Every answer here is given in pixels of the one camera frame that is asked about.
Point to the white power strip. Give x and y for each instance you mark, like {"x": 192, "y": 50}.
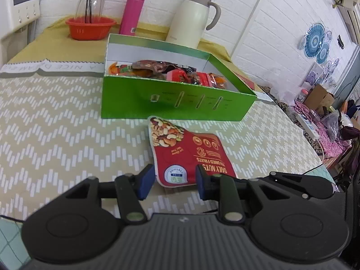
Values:
{"x": 306, "y": 126}

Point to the brown cardboard box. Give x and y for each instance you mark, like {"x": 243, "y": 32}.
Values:
{"x": 319, "y": 97}

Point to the cream thermos jug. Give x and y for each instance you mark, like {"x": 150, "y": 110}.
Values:
{"x": 188, "y": 19}

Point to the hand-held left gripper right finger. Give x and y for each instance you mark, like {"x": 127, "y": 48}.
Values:
{"x": 202, "y": 184}

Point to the pink thermos bottle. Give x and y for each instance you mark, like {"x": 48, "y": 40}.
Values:
{"x": 132, "y": 12}

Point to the dark brown snack packet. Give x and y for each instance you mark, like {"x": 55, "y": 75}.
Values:
{"x": 152, "y": 65}

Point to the red white wrapped snack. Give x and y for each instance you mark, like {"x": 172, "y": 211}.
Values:
{"x": 178, "y": 76}

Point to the red snack packet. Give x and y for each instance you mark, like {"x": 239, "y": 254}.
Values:
{"x": 202, "y": 79}

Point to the black chopstick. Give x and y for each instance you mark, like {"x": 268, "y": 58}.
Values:
{"x": 89, "y": 0}

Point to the patterned tablecloth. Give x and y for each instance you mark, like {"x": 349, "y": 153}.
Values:
{"x": 56, "y": 132}

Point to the yellow cloth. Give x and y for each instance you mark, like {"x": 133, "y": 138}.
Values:
{"x": 50, "y": 47}

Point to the large blue round wall decoration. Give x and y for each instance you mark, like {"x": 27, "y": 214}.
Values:
{"x": 314, "y": 40}

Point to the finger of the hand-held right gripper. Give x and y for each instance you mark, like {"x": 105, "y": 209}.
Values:
{"x": 315, "y": 188}

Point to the small blue round wall decoration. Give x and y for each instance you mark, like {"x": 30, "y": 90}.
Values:
{"x": 323, "y": 53}

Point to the red mixed nuts pouch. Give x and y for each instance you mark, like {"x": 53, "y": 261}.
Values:
{"x": 191, "y": 152}

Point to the green cardboard box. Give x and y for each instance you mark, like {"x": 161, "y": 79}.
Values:
{"x": 168, "y": 98}

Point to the white dispenser with screen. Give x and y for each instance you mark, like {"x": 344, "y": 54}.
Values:
{"x": 25, "y": 8}

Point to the red plastic strainer basket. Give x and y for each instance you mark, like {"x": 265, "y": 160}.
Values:
{"x": 90, "y": 31}

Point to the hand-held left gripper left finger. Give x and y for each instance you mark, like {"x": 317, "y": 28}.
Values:
{"x": 146, "y": 181}

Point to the clear plastic bag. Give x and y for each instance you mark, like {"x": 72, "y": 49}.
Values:
{"x": 278, "y": 93}

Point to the glass pitcher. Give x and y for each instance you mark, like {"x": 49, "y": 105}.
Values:
{"x": 98, "y": 2}

